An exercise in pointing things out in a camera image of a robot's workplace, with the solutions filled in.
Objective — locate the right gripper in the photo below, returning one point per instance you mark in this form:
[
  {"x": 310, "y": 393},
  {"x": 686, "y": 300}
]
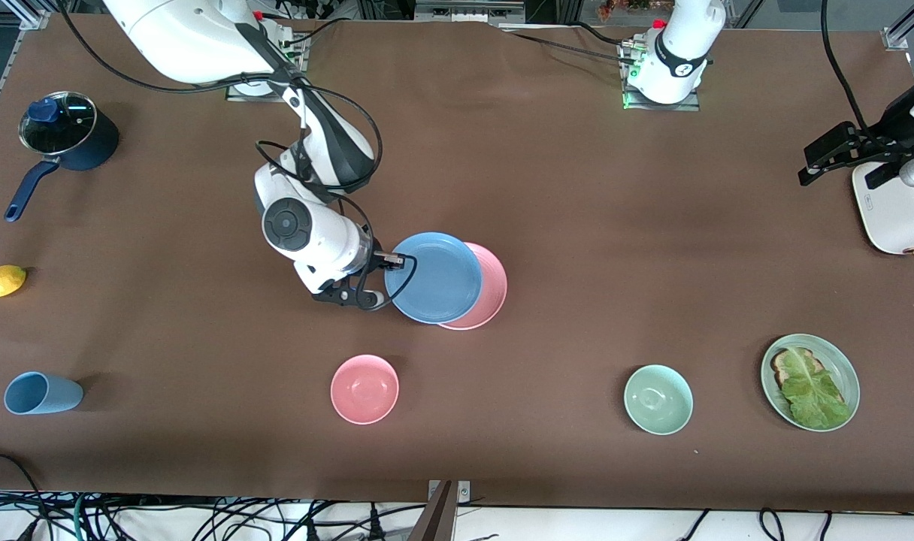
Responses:
[{"x": 376, "y": 259}]

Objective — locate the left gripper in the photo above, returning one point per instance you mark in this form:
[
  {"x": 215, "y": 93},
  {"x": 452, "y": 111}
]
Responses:
[{"x": 873, "y": 143}]

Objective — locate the blue plate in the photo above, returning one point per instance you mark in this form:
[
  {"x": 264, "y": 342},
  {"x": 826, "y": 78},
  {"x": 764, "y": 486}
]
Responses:
[{"x": 438, "y": 282}]

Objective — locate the pink plate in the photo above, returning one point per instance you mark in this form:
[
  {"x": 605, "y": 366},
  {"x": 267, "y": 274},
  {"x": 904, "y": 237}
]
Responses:
[{"x": 494, "y": 289}]

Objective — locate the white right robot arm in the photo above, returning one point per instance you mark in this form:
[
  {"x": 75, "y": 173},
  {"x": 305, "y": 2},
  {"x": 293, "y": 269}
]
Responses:
[{"x": 179, "y": 30}]

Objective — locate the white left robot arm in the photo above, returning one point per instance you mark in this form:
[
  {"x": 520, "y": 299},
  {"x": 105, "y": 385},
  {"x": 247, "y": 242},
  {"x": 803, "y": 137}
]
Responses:
[{"x": 679, "y": 37}]

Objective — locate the white toaster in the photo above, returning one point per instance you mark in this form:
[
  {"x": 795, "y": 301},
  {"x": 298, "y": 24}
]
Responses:
[{"x": 900, "y": 225}]

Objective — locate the pink bowl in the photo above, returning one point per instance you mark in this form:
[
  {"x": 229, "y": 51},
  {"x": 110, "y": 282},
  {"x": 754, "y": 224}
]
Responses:
[{"x": 364, "y": 389}]

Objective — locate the green plate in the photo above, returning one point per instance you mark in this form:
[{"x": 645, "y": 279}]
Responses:
[{"x": 840, "y": 368}]

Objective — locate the brown table mat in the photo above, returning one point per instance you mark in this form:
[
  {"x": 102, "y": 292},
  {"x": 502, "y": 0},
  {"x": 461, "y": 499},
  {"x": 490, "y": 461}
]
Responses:
[{"x": 652, "y": 225}]

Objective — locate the bread slice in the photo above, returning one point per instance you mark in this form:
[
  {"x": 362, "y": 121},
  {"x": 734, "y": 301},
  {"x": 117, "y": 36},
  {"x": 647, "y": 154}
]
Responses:
[{"x": 782, "y": 366}]

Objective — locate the green lettuce leaf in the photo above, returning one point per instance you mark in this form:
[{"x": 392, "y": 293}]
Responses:
[{"x": 814, "y": 394}]

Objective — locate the grey metal equipment box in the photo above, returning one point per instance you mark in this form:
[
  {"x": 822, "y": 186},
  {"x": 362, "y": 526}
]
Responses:
[{"x": 464, "y": 11}]

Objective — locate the green bowl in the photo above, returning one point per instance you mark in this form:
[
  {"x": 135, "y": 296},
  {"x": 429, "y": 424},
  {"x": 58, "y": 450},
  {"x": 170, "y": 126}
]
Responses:
[{"x": 658, "y": 400}]

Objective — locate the dark blue saucepan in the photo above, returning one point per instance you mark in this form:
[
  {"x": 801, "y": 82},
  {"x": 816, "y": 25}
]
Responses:
[{"x": 104, "y": 143}]

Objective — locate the glass lid blue knob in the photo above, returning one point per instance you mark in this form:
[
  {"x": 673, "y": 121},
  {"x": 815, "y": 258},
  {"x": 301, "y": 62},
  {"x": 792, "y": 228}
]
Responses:
[{"x": 66, "y": 128}]

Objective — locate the blue cup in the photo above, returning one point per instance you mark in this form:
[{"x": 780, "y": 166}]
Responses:
[{"x": 47, "y": 394}]

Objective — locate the yellow lemon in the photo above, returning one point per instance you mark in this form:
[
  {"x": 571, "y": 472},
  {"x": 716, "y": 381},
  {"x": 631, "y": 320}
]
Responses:
[{"x": 2, "y": 282}]

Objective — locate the aluminium frame profile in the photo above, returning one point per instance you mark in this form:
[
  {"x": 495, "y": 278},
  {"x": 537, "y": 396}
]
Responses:
[
  {"x": 897, "y": 37},
  {"x": 32, "y": 15}
]

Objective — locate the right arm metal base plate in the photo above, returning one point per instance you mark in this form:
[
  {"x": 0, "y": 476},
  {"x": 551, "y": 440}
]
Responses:
[{"x": 235, "y": 95}]

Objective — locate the small metal bracket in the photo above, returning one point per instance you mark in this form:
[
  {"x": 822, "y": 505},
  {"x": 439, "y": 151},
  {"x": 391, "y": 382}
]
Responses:
[{"x": 464, "y": 492}]

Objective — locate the dark brown post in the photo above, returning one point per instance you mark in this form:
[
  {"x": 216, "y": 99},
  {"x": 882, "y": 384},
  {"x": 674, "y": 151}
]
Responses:
[{"x": 436, "y": 522}]

